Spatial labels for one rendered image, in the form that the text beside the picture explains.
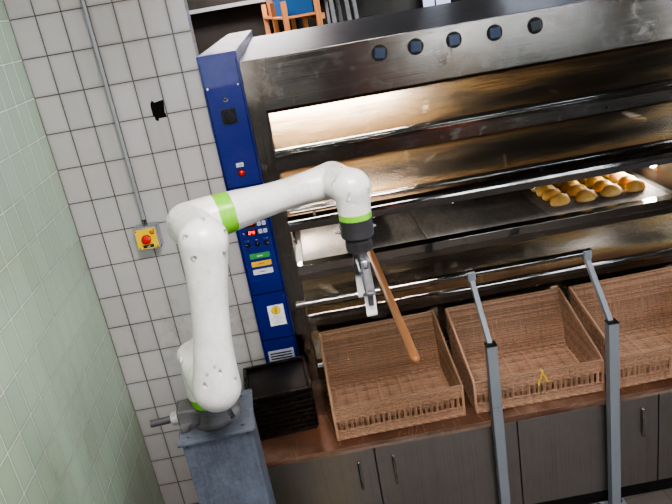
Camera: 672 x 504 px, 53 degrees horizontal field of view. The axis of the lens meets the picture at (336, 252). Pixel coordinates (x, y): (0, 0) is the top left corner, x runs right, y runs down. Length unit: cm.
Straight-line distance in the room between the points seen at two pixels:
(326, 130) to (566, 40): 106
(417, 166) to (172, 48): 112
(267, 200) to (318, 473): 143
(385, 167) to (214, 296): 145
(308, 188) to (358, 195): 16
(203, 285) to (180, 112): 133
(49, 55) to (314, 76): 105
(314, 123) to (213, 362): 141
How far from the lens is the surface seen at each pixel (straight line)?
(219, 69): 283
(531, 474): 316
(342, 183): 180
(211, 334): 174
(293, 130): 289
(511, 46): 300
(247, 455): 206
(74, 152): 302
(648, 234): 347
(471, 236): 313
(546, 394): 301
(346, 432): 289
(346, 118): 290
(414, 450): 293
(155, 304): 318
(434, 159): 300
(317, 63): 285
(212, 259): 166
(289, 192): 188
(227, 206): 182
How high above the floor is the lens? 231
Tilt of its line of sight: 21 degrees down
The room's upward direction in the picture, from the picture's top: 10 degrees counter-clockwise
